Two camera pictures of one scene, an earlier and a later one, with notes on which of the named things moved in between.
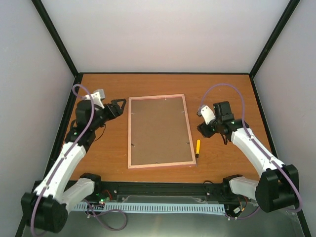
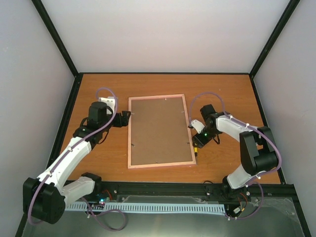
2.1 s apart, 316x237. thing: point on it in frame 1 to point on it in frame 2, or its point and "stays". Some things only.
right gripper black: x=206 y=133 to x=200 y=141
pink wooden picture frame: x=161 y=165 stays
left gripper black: x=118 y=112 to x=119 y=123
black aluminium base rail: x=109 y=189 stays
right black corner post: x=289 y=11 stays
